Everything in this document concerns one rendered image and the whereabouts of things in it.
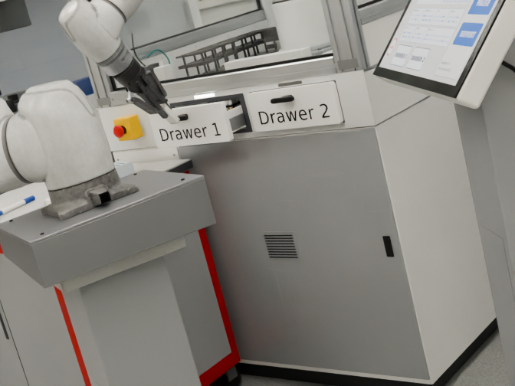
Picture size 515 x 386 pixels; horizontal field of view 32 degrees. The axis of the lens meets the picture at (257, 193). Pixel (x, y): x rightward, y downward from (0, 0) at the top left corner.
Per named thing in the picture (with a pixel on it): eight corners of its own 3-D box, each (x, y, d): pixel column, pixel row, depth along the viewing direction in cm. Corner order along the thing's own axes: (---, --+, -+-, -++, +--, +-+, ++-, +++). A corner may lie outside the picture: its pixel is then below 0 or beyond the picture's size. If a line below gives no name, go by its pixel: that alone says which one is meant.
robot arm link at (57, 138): (100, 178, 188) (65, 76, 184) (24, 199, 193) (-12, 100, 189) (126, 161, 204) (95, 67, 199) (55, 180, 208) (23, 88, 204)
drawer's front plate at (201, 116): (231, 141, 249) (220, 103, 246) (157, 148, 267) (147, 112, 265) (234, 139, 250) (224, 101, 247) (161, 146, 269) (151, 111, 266)
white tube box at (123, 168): (99, 187, 263) (95, 175, 262) (86, 185, 270) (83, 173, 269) (136, 173, 270) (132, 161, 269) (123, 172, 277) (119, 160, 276)
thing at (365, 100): (375, 125, 230) (362, 70, 227) (110, 151, 296) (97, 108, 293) (521, 44, 299) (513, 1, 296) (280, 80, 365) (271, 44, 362)
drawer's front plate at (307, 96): (340, 123, 234) (331, 82, 232) (255, 132, 253) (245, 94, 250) (344, 122, 235) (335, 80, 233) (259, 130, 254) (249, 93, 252)
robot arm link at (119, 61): (126, 34, 234) (141, 50, 238) (103, 40, 240) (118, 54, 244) (111, 60, 230) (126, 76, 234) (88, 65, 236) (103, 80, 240)
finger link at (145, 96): (139, 80, 241) (137, 83, 240) (164, 107, 247) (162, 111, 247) (129, 81, 243) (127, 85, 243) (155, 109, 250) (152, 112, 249)
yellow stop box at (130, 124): (132, 140, 280) (126, 118, 278) (116, 142, 285) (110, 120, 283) (143, 135, 284) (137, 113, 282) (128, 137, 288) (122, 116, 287)
